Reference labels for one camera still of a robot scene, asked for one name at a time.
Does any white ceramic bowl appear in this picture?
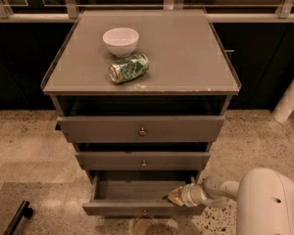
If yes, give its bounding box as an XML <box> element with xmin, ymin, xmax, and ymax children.
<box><xmin>103</xmin><ymin>27</ymin><xmax>139</xmax><ymax>57</ymax></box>

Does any grey drawer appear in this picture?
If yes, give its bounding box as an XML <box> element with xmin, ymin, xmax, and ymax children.
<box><xmin>75</xmin><ymin>152</ymin><xmax>210</xmax><ymax>170</ymax></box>
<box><xmin>57</xmin><ymin>116</ymin><xmax>224</xmax><ymax>143</ymax></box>
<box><xmin>82</xmin><ymin>170</ymin><xmax>205</xmax><ymax>216</ymax></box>

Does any grey top drawer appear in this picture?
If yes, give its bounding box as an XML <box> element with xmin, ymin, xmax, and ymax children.
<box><xmin>57</xmin><ymin>116</ymin><xmax>224</xmax><ymax>143</ymax></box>

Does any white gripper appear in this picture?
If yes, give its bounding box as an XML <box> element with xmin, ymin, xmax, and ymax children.
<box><xmin>168</xmin><ymin>183</ymin><xmax>207</xmax><ymax>207</ymax></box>

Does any grey bottom drawer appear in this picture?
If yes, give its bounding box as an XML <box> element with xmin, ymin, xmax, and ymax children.
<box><xmin>82</xmin><ymin>170</ymin><xmax>205</xmax><ymax>216</ymax></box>

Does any metal window railing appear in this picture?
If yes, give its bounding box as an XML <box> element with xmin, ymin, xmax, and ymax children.
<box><xmin>0</xmin><ymin>0</ymin><xmax>294</xmax><ymax>24</ymax></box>

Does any black bar handle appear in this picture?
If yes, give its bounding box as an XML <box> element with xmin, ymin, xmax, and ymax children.
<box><xmin>3</xmin><ymin>201</ymin><xmax>33</xmax><ymax>235</ymax></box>

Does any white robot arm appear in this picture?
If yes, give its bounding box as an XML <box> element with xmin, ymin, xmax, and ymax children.
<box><xmin>169</xmin><ymin>77</ymin><xmax>294</xmax><ymax>235</ymax></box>

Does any grey middle drawer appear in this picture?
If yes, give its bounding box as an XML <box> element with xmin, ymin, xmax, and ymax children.
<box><xmin>75</xmin><ymin>152</ymin><xmax>210</xmax><ymax>170</ymax></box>

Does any grey drawer cabinet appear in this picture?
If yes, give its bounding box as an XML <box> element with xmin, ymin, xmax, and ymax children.
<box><xmin>40</xmin><ymin>9</ymin><xmax>242</xmax><ymax>192</ymax></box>

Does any green soda can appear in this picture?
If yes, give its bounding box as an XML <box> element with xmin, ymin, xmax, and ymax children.
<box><xmin>108</xmin><ymin>54</ymin><xmax>149</xmax><ymax>84</ymax></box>

